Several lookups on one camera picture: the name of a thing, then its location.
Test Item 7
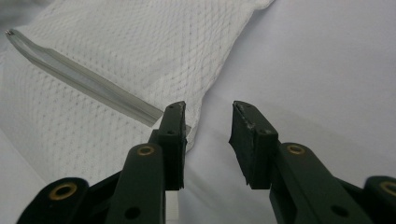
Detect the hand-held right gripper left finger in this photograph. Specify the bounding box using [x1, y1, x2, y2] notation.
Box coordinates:
[148, 100, 189, 191]

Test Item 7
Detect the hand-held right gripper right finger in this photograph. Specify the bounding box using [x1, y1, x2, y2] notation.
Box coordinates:
[228, 100, 280, 190]

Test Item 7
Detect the white mesh laundry bag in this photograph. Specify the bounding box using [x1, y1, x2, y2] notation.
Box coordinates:
[0, 0, 276, 185]

